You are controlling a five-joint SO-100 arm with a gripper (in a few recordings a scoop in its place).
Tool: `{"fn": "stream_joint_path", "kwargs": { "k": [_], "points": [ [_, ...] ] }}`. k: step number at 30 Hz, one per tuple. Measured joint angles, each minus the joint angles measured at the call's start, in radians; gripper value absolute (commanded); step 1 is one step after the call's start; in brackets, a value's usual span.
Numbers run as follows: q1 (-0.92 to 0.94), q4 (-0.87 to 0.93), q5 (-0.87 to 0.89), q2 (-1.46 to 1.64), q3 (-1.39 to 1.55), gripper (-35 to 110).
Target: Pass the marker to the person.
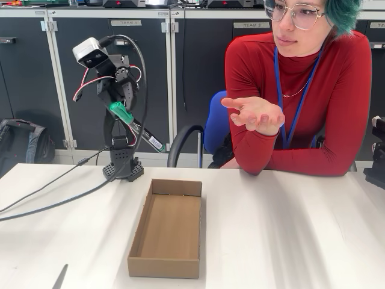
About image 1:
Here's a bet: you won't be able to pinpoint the left forearm red sleeve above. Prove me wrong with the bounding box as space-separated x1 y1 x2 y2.
264 147 359 178

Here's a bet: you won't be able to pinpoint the black device with red logo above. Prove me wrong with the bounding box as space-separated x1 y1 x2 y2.
207 0 254 9
102 0 146 8

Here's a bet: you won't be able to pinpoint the team 4 tape label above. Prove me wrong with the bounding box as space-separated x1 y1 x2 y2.
110 19 142 27

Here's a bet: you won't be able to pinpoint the team 5 tape label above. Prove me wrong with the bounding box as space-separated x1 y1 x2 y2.
233 22 270 30

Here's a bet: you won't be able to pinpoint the green crate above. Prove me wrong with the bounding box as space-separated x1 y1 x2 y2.
22 0 58 7

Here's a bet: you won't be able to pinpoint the blue office chair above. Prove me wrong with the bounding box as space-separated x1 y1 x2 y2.
167 89 234 169

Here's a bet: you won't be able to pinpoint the thin silver necklace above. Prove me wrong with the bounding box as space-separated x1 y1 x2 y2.
281 76 312 98

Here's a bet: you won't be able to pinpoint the person's right hand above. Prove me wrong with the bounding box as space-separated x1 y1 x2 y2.
221 96 286 135

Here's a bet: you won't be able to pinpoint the gold rimmed glasses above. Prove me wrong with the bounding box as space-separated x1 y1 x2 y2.
263 0 326 31

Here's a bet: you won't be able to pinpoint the black backpack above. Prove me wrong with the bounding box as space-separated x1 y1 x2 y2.
0 118 57 178

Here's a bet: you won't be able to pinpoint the person in red sweater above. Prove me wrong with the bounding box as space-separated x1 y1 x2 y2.
224 0 372 169

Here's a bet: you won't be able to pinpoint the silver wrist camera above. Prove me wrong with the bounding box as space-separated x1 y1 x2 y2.
72 37 109 69

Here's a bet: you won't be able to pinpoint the blue lanyard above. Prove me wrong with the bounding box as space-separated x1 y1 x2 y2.
273 45 324 150

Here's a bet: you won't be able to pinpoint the dark grey cabinet door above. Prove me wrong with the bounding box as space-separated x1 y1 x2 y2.
362 19 385 162
48 17 171 153
174 17 279 154
0 17 66 165

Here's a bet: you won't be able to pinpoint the thin black cable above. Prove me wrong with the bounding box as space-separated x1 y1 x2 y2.
0 146 111 213

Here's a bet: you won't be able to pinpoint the green permanent marker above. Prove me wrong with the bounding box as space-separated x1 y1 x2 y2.
108 101 166 154

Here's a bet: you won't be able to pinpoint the right forearm red sleeve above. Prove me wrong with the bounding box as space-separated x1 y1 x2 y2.
233 128 282 176

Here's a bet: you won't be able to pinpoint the open cardboard box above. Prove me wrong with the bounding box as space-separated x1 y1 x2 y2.
127 178 203 280

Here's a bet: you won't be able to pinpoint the thick grey camera cable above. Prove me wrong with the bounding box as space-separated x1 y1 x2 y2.
0 34 150 223

